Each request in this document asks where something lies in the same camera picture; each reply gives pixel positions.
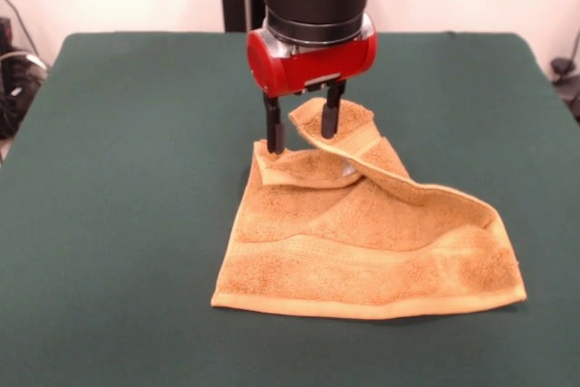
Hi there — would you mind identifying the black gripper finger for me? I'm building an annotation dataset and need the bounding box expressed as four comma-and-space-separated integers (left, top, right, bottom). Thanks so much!
320, 80, 349, 140
261, 90, 286, 155

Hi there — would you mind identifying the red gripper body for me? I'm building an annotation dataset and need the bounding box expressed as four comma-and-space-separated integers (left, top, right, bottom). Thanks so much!
246, 13, 379, 99

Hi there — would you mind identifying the yellow terry towel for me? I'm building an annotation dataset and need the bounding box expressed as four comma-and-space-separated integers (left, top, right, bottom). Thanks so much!
209, 97, 527, 321

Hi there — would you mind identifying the dark green tablecloth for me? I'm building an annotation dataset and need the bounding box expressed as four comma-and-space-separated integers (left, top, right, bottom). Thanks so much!
0, 31, 580, 387

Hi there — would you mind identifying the black stand foot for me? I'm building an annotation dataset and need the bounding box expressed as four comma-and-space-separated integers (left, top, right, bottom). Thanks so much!
549, 56, 580, 123

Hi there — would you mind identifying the black equipment with cables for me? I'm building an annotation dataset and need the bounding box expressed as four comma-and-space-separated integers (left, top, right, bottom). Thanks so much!
0, 15, 50, 140

